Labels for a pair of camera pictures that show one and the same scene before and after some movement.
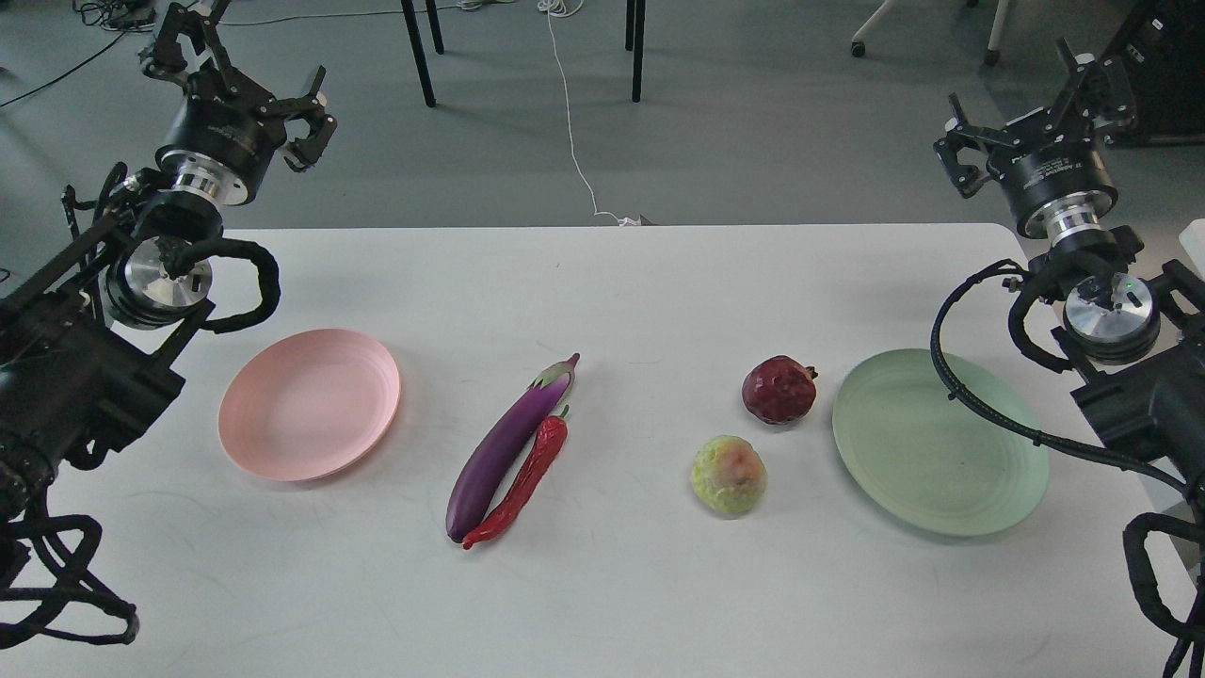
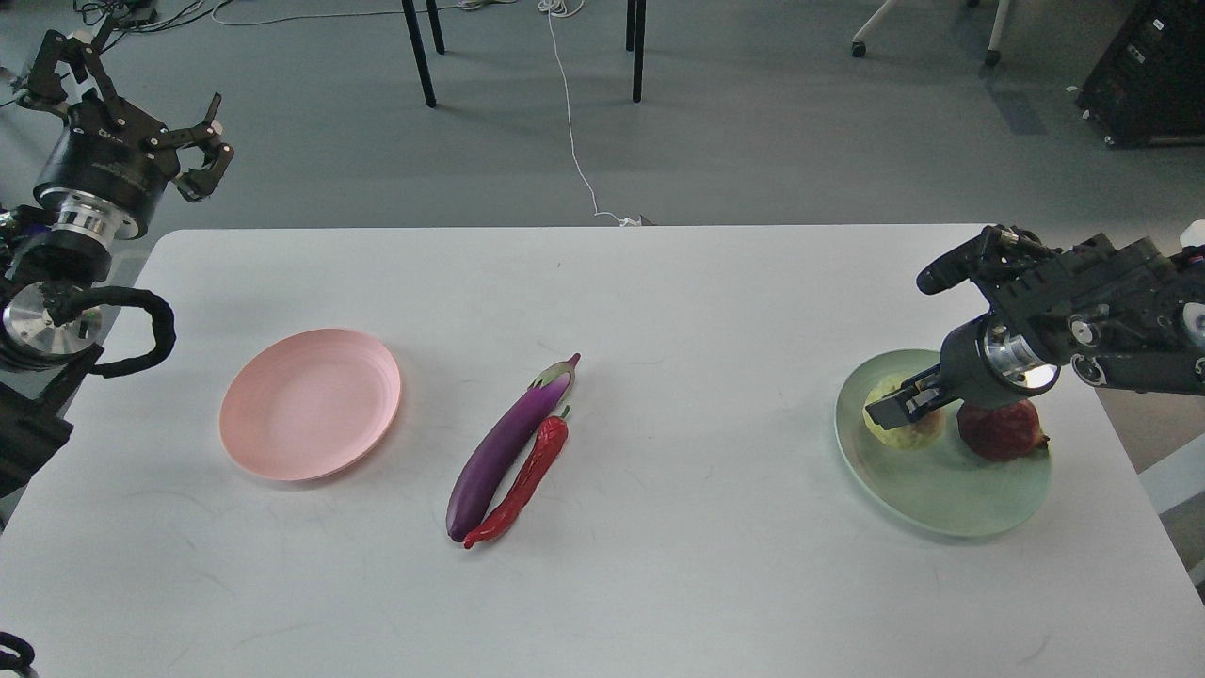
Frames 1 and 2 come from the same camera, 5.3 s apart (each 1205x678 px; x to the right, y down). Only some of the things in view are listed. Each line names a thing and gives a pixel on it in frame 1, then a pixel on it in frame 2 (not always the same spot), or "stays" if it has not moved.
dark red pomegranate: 779,389 -> 1003,434
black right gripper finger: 961,135 -> 901,405
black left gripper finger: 169,57 -> 44,88
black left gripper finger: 311,107 -> 198,185
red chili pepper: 547,445 stays
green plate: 927,455 stays
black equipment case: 1160,49 stays
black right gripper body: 1056,180 -> 984,363
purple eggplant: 498,444 stays
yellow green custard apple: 729,475 -> 922,430
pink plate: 308,404 stays
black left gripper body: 223,137 -> 110,163
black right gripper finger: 1100,98 -> 910,387
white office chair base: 992,56 stays
